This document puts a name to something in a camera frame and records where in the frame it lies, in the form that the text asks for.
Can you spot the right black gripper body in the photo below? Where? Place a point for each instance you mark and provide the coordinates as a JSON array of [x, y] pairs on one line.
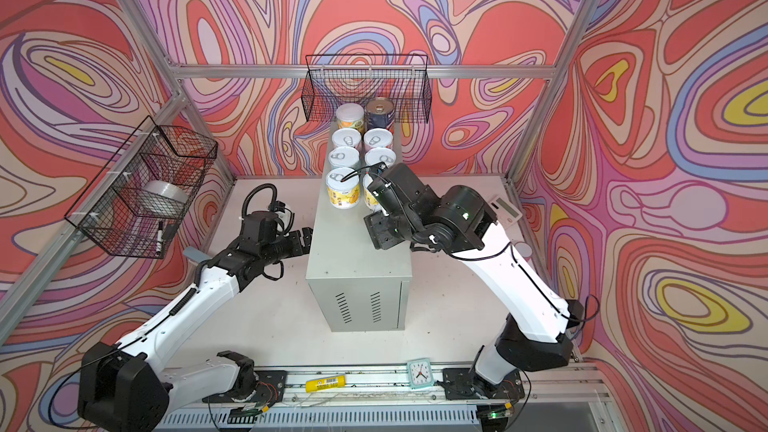
[[408, 228]]

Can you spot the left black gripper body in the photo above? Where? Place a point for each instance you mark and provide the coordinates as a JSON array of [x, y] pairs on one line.
[[281, 249]]

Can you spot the pink label pull-tab can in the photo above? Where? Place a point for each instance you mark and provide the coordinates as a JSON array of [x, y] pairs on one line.
[[346, 137]]

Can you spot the blue label tin can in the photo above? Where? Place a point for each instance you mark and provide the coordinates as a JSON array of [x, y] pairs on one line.
[[380, 113]]

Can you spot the green orange peach can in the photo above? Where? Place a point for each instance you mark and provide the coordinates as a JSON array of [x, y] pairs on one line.
[[351, 115]]

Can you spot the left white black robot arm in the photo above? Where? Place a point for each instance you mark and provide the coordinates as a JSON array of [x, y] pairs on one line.
[[128, 386]]

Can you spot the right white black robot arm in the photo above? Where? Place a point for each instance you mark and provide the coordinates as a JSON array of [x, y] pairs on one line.
[[462, 225]]

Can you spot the grey metal cabinet box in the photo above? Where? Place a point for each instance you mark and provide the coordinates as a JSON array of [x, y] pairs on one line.
[[358, 288]]

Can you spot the grey blue sponge block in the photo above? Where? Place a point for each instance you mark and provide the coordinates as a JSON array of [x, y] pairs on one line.
[[195, 255]]

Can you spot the black marker pen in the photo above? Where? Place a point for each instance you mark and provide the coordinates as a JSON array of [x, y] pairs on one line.
[[160, 247]]

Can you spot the white tape roll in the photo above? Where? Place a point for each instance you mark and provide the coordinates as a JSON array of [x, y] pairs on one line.
[[166, 190]]

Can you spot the pink calculator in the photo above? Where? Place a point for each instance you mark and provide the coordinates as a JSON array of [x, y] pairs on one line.
[[507, 214]]

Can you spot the yellow label tag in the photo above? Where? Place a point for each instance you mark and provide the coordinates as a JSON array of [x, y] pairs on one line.
[[326, 383]]

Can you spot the small green alarm clock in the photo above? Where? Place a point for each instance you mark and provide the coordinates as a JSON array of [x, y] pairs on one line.
[[420, 374]]

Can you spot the black wire basket left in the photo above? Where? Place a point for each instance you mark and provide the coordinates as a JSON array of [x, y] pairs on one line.
[[122, 219]]

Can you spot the black wire basket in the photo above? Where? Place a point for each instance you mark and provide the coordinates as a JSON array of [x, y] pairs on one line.
[[122, 219], [334, 79]]

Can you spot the black wire basket back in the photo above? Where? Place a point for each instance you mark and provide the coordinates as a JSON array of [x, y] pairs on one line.
[[334, 79]]

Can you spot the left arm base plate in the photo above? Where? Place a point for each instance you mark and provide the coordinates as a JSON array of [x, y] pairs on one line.
[[266, 388]]

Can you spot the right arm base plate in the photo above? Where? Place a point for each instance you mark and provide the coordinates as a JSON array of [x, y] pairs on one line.
[[464, 384]]

